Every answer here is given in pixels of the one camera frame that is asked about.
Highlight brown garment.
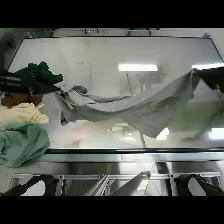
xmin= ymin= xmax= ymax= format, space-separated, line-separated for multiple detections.
xmin=0 ymin=92 xmax=45 ymax=109

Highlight grey shirt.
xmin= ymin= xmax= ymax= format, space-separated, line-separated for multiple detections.
xmin=54 ymin=69 xmax=202 ymax=140

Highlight cream garment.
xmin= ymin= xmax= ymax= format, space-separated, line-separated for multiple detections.
xmin=0 ymin=102 xmax=51 ymax=130

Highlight silver frame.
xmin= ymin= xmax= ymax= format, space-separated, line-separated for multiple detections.
xmin=0 ymin=151 xmax=224 ymax=197

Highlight dark green garment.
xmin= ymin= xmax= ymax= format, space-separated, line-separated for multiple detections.
xmin=14 ymin=61 xmax=64 ymax=86

